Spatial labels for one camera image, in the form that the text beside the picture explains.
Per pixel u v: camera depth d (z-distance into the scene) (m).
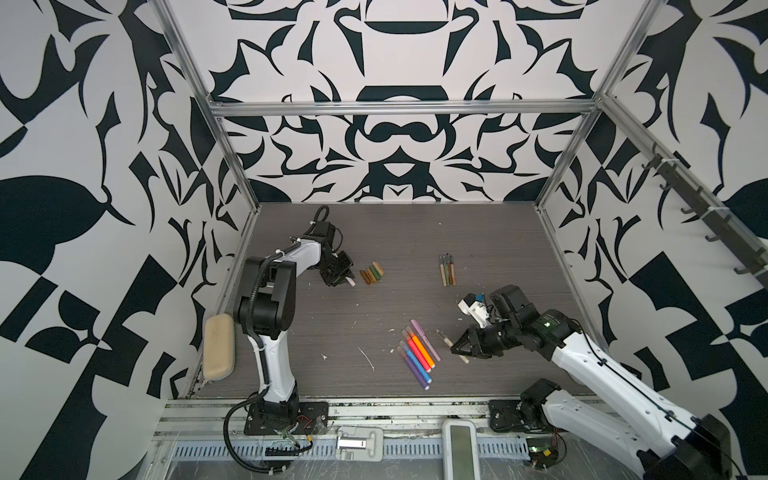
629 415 0.45
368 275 0.99
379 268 1.02
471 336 0.67
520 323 0.59
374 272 1.01
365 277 0.99
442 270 1.02
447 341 0.75
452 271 1.01
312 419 0.73
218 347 0.82
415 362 0.83
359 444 0.69
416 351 0.85
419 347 0.85
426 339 0.87
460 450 0.66
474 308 0.72
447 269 1.02
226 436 0.68
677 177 0.65
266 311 0.53
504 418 0.74
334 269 0.85
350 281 0.94
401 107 0.94
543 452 0.71
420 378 0.80
